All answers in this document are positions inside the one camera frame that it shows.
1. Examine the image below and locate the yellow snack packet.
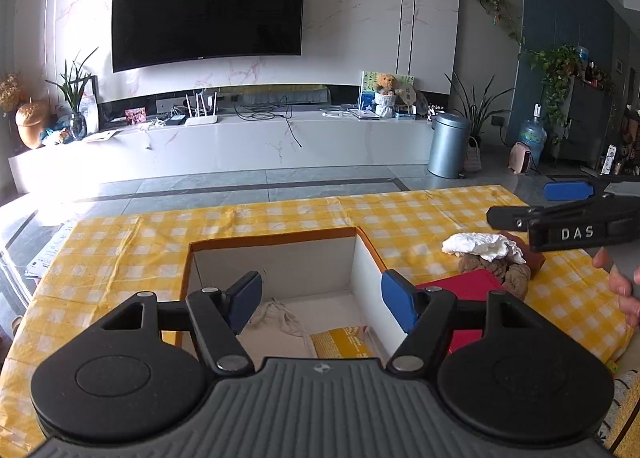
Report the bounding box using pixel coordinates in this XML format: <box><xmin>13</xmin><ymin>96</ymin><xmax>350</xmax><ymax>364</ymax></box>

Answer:
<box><xmin>310</xmin><ymin>326</ymin><xmax>375</xmax><ymax>360</ymax></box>

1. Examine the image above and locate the brown plush toy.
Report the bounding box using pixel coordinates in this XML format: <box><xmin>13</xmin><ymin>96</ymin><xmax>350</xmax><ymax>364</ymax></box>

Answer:
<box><xmin>458</xmin><ymin>254</ymin><xmax>532</xmax><ymax>301</ymax></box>

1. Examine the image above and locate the dark cabinet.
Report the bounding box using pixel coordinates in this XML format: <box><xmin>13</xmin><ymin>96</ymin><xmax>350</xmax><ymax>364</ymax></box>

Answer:
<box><xmin>558</xmin><ymin>80</ymin><xmax>613</xmax><ymax>170</ymax></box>

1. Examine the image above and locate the white tv console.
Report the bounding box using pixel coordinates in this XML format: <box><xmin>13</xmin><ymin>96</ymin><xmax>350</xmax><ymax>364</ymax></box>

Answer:
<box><xmin>9</xmin><ymin>111</ymin><xmax>434</xmax><ymax>192</ymax></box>

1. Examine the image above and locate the black power cable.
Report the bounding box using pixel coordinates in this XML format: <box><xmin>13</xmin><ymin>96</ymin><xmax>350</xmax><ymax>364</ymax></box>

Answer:
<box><xmin>232</xmin><ymin>99</ymin><xmax>304</xmax><ymax>150</ymax></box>

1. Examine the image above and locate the orange-rimmed white box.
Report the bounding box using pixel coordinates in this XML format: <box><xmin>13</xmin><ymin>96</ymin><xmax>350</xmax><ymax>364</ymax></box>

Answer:
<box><xmin>184</xmin><ymin>227</ymin><xmax>406</xmax><ymax>360</ymax></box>

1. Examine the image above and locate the yellow checkered tablecloth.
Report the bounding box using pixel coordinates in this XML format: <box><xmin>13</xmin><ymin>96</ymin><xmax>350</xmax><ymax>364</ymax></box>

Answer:
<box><xmin>1</xmin><ymin>186</ymin><xmax>631</xmax><ymax>457</ymax></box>

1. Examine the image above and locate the pink small heater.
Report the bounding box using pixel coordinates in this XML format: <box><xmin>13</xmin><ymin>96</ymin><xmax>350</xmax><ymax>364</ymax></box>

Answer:
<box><xmin>508</xmin><ymin>142</ymin><xmax>532</xmax><ymax>174</ymax></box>

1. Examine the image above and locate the white wifi router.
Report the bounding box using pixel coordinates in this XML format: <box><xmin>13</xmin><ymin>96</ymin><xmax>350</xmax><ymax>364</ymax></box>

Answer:
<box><xmin>184</xmin><ymin>91</ymin><xmax>218</xmax><ymax>126</ymax></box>

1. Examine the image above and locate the plant in glass vase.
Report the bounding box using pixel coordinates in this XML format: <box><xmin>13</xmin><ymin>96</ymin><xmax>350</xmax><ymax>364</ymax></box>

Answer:
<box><xmin>47</xmin><ymin>48</ymin><xmax>98</xmax><ymax>140</ymax></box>

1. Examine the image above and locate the pink white crochet item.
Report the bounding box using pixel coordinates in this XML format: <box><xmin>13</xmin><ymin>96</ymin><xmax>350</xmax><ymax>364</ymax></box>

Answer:
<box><xmin>499</xmin><ymin>230</ymin><xmax>546</xmax><ymax>278</ymax></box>

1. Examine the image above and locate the person's right hand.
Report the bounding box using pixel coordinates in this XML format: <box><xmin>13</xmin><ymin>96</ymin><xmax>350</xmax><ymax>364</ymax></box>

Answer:
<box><xmin>592</xmin><ymin>247</ymin><xmax>640</xmax><ymax>329</ymax></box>

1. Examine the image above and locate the trailing green vine plant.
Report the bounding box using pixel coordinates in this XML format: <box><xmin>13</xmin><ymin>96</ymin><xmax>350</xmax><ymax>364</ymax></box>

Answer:
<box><xmin>474</xmin><ymin>0</ymin><xmax>580</xmax><ymax>145</ymax></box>

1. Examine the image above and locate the potted long-leaf plant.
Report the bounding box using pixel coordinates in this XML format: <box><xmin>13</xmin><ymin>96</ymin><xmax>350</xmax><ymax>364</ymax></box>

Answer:
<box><xmin>447</xmin><ymin>71</ymin><xmax>514</xmax><ymax>145</ymax></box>

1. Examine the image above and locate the blue water jug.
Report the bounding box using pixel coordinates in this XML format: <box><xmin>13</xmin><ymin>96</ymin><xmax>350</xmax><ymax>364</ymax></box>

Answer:
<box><xmin>518</xmin><ymin>104</ymin><xmax>547</xmax><ymax>164</ymax></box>

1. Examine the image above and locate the red box lid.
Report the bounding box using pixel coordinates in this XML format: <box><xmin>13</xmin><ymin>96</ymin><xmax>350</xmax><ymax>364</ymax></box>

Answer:
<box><xmin>415</xmin><ymin>268</ymin><xmax>511</xmax><ymax>354</ymax></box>

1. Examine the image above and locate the grey metal trash bin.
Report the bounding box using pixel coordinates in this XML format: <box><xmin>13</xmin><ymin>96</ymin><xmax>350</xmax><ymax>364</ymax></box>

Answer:
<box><xmin>427</xmin><ymin>112</ymin><xmax>471</xmax><ymax>180</ymax></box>

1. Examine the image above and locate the teddy bear in pot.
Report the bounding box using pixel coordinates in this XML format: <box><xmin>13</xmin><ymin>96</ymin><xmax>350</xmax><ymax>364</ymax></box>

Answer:
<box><xmin>374</xmin><ymin>74</ymin><xmax>396</xmax><ymax>119</ymax></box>

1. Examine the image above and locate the black wall television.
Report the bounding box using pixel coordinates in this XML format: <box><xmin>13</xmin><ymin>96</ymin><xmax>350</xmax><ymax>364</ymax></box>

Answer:
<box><xmin>112</xmin><ymin>0</ymin><xmax>304</xmax><ymax>72</ymax></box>

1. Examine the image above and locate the white crumpled cloth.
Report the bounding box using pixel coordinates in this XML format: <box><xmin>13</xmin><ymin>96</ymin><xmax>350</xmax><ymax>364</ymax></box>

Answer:
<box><xmin>442</xmin><ymin>233</ymin><xmax>526</xmax><ymax>264</ymax></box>

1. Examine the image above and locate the woven basket bag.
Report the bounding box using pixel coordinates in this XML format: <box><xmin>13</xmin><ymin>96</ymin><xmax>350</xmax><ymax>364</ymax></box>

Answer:
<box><xmin>463</xmin><ymin>136</ymin><xmax>482</xmax><ymax>173</ymax></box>

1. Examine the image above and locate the orange acorn ornament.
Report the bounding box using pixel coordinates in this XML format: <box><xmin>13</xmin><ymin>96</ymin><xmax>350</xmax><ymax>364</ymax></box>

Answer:
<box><xmin>15</xmin><ymin>100</ymin><xmax>51</xmax><ymax>149</ymax></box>

